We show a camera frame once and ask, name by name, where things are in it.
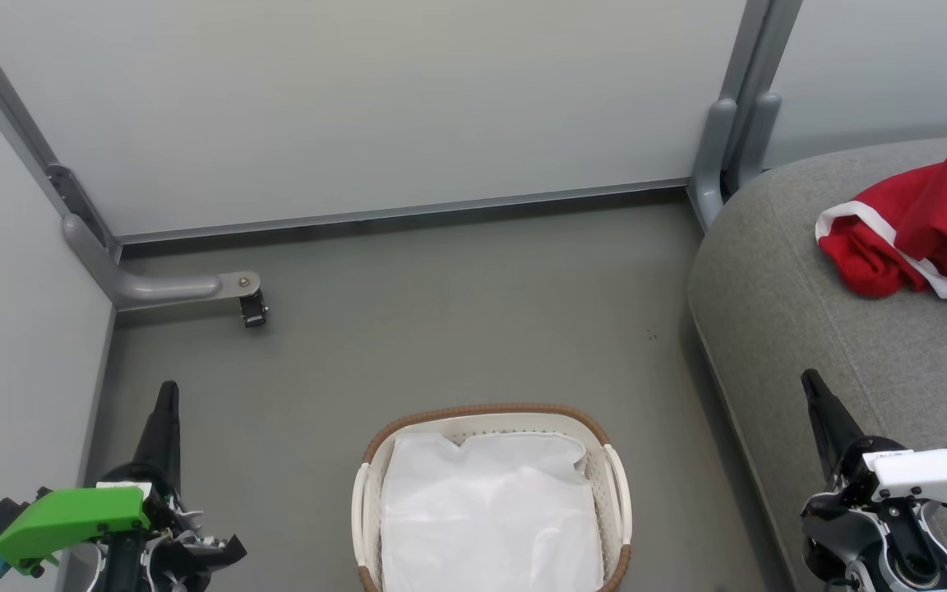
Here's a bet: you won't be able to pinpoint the white cloth basket liner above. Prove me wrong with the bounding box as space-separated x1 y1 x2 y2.
380 432 605 592

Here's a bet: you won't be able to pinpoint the white laundry basket brown rim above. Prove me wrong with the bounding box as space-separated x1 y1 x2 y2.
350 403 633 592

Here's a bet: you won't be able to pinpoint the red shorts with white stripes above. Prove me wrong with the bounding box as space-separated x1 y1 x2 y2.
816 200 947 334

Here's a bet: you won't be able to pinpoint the black caster wheel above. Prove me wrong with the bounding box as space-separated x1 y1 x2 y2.
240 291 270 329

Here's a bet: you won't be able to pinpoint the grey partition bottom rail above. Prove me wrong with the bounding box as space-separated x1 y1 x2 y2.
116 178 693 245

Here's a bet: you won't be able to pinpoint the grey double partition post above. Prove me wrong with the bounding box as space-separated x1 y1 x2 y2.
686 0 805 233

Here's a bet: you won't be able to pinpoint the grey fabric sofa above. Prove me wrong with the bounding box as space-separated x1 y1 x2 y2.
687 136 947 592

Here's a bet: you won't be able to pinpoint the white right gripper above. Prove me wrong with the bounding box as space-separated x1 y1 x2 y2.
800 368 947 534

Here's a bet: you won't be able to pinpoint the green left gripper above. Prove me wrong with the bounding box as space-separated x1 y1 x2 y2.
0 380 248 576

